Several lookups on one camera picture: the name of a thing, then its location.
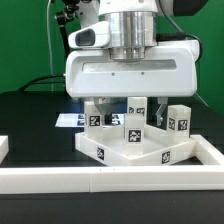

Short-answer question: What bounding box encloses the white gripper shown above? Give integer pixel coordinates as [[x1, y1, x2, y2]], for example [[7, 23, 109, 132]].
[[65, 40, 199, 126]]

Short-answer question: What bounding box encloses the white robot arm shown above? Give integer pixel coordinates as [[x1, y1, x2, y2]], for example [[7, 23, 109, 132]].
[[62, 0, 208, 127]]

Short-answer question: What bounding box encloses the white fiducial marker base sheet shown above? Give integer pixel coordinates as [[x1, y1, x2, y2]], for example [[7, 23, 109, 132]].
[[55, 113, 124, 128]]

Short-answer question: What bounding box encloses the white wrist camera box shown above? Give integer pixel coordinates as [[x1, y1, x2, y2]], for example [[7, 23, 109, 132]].
[[68, 21, 110, 49]]

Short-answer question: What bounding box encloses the white right fence rail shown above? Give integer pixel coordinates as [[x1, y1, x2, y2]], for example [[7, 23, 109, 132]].
[[191, 135, 224, 166]]

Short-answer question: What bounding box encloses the white fence rail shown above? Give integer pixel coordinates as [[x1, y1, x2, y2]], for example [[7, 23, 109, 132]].
[[0, 165, 224, 194], [0, 136, 9, 164], [191, 135, 224, 166]]

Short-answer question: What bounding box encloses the black cable bundle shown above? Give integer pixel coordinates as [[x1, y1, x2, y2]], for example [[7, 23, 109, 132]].
[[17, 74, 67, 93]]

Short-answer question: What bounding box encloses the white front fence rail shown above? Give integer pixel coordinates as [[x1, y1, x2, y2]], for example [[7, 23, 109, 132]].
[[0, 165, 224, 194]]

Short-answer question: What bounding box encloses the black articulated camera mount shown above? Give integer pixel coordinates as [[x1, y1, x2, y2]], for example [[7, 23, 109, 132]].
[[55, 0, 100, 56]]

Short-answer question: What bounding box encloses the white vertical cable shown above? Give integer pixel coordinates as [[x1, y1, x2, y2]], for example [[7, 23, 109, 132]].
[[46, 0, 55, 92]]

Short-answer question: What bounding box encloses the white left fence rail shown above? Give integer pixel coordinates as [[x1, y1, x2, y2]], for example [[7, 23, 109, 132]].
[[0, 136, 9, 164]]

